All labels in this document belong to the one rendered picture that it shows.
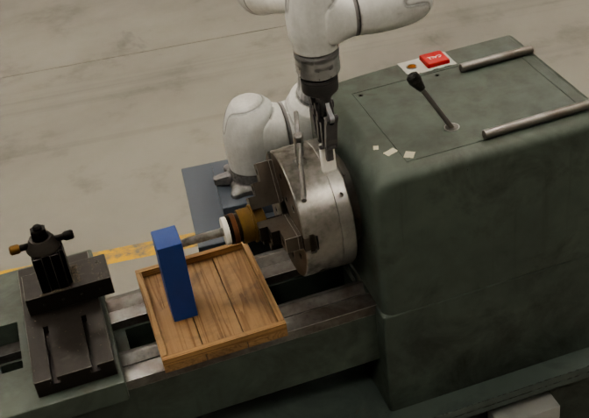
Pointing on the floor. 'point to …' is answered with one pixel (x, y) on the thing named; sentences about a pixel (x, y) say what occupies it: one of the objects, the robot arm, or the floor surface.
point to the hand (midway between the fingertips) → (328, 157)
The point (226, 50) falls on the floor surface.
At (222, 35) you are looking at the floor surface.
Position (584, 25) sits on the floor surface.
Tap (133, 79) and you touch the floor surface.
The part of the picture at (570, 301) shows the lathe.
